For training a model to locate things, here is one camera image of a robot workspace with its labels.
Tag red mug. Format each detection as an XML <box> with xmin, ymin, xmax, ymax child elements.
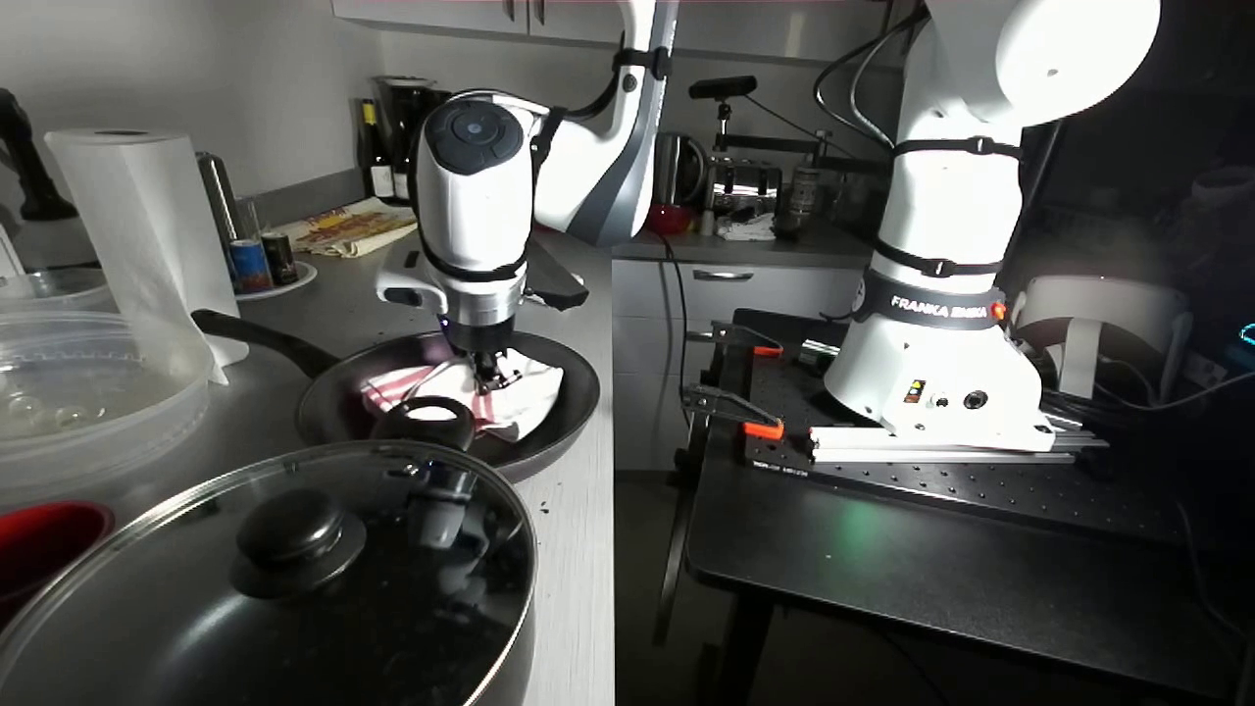
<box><xmin>0</xmin><ymin>496</ymin><xmax>119</xmax><ymax>627</ymax></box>

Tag black robot table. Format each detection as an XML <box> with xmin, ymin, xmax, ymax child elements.
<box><xmin>680</xmin><ymin>307</ymin><xmax>1255</xmax><ymax>706</ymax></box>

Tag orange handled clamp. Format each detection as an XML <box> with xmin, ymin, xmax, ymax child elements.
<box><xmin>674</xmin><ymin>380</ymin><xmax>792</xmax><ymax>461</ymax></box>
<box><xmin>710</xmin><ymin>319</ymin><xmax>842</xmax><ymax>371</ymax></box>

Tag dark wine bottle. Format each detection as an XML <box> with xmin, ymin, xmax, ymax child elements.
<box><xmin>358</xmin><ymin>98</ymin><xmax>398</xmax><ymax>208</ymax></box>
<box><xmin>392</xmin><ymin>123</ymin><xmax>425</xmax><ymax>208</ymax></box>

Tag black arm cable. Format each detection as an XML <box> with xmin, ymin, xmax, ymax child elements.
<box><xmin>808</xmin><ymin>0</ymin><xmax>932</xmax><ymax>149</ymax></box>

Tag red tray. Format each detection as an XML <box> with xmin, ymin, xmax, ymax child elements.
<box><xmin>644</xmin><ymin>194</ymin><xmax>697</xmax><ymax>240</ymax></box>

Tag white round plate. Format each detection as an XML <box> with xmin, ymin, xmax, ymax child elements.
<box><xmin>234</xmin><ymin>257</ymin><xmax>321</xmax><ymax>307</ymax></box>

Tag aluminium mounting rail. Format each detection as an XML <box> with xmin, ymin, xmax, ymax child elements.
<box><xmin>804</xmin><ymin>418</ymin><xmax>1115</xmax><ymax>470</ymax></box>

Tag blue can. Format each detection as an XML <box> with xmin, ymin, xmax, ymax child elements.
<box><xmin>226</xmin><ymin>236</ymin><xmax>273</xmax><ymax>296</ymax></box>

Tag grey wall cabinet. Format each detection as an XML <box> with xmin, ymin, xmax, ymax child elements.
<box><xmin>329</xmin><ymin>0</ymin><xmax>919</xmax><ymax>65</ymax></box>

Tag clear plastic container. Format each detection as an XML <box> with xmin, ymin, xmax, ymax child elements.
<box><xmin>0</xmin><ymin>302</ymin><xmax>221</xmax><ymax>511</ymax></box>

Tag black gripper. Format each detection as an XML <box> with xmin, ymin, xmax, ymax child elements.
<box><xmin>442</xmin><ymin>311</ymin><xmax>523</xmax><ymax>391</ymax></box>

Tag spray bottle black trigger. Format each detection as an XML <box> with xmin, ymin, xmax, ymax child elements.
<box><xmin>0</xmin><ymin>87</ymin><xmax>79</xmax><ymax>285</ymax></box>

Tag steel kettle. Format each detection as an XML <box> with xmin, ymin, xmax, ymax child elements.
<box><xmin>657</xmin><ymin>130</ymin><xmax>716</xmax><ymax>213</ymax></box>

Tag grey drawer cabinet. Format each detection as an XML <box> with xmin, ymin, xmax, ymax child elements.
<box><xmin>606</xmin><ymin>252</ymin><xmax>878</xmax><ymax>477</ymax></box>

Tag black cooking pot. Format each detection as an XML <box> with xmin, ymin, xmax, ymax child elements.
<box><xmin>456</xmin><ymin>523</ymin><xmax>541</xmax><ymax>706</ymax></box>

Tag white round device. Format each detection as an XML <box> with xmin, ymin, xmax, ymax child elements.
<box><xmin>1009</xmin><ymin>272</ymin><xmax>1195</xmax><ymax>405</ymax></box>

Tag dark purple frying pan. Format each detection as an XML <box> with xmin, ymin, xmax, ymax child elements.
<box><xmin>188</xmin><ymin>307</ymin><xmax>602</xmax><ymax>485</ymax></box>

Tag white towel red stripes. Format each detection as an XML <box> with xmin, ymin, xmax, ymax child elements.
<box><xmin>358</xmin><ymin>330</ymin><xmax>567</xmax><ymax>443</ymax></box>

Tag steel appliance black handle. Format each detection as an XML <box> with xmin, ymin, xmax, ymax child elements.
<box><xmin>687</xmin><ymin>70</ymin><xmax>898</xmax><ymax>247</ymax></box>

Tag black coffee machine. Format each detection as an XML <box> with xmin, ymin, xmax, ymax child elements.
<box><xmin>376</xmin><ymin>73</ymin><xmax>447</xmax><ymax>181</ymax></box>

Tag white paper towel roll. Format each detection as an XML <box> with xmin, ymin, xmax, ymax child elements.
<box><xmin>39</xmin><ymin>124</ymin><xmax>255</xmax><ymax>384</ymax></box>

